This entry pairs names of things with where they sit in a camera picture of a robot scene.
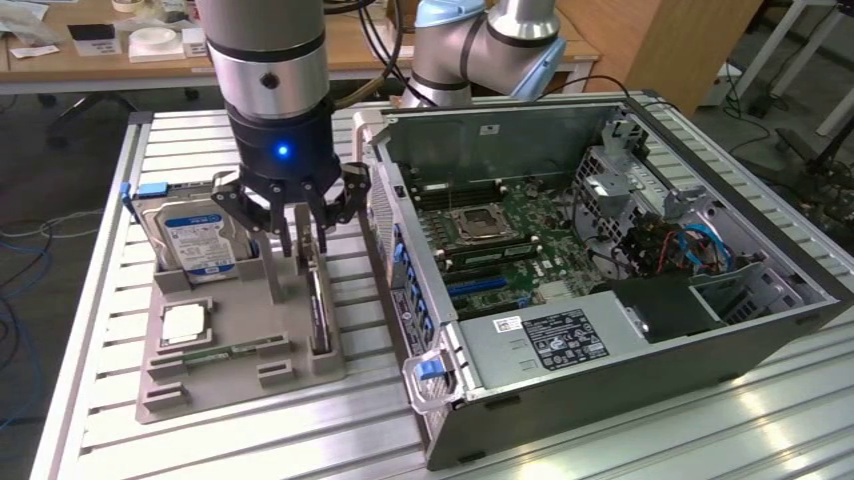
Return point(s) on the blue case latch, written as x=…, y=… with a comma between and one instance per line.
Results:
x=429, y=371

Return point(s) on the wooden cabinet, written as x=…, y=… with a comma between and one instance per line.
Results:
x=668, y=50

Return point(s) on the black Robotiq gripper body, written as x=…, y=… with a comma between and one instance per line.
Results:
x=284, y=150

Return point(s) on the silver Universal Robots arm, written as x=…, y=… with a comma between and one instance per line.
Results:
x=268, y=50

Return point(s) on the perforated metal disk bay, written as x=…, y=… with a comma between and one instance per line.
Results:
x=615, y=195

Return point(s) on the black floor stand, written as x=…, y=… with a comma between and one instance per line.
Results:
x=821, y=165

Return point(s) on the hard disk in blue caddy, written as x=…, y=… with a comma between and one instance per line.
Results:
x=194, y=240

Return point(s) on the beige tape roll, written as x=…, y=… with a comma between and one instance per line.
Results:
x=126, y=5

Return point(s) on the black RAM slot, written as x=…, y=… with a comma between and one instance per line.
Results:
x=464, y=201
x=461, y=189

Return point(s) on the silver CPU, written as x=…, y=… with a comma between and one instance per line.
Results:
x=184, y=325

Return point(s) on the CPU socket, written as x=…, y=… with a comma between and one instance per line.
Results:
x=481, y=222

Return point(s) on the grey parts rack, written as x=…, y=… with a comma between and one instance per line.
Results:
x=254, y=320

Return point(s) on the clear plastic bag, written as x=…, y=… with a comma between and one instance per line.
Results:
x=28, y=22

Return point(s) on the black chair base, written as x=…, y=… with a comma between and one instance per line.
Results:
x=64, y=115

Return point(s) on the blue expansion slot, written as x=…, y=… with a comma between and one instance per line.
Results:
x=481, y=286

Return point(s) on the open dark grey PC case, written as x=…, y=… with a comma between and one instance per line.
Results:
x=601, y=400

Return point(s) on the wooden desk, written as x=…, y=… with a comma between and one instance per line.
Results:
x=101, y=65
x=354, y=60

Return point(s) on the white table frame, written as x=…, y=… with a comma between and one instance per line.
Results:
x=781, y=45

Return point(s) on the white box with black top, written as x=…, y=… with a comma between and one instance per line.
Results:
x=96, y=40

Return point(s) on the white paper slip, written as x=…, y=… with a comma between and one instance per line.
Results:
x=34, y=51

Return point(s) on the green RAM stick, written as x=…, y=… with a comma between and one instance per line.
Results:
x=214, y=352

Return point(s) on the graphics card with black shroud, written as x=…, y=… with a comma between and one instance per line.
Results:
x=320, y=310

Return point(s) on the grey power supply unit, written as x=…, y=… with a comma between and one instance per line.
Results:
x=495, y=345

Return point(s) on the small white box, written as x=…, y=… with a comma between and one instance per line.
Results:
x=194, y=42

